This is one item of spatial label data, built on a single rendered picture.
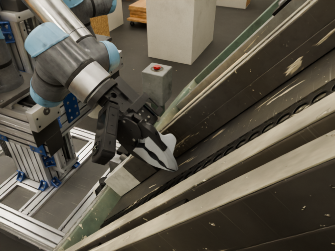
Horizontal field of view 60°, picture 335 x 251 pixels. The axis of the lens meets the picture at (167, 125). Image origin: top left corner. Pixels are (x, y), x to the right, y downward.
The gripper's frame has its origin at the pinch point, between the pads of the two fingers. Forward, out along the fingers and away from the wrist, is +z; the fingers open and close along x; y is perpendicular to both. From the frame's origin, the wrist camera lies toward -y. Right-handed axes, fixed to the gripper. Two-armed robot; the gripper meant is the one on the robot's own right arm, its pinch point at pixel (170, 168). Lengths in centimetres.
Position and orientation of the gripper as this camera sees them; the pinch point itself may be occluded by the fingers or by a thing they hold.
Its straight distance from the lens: 57.0
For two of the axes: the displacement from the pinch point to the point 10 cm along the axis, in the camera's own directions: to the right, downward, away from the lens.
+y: 4.2, -5.7, 7.1
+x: -5.5, 4.6, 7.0
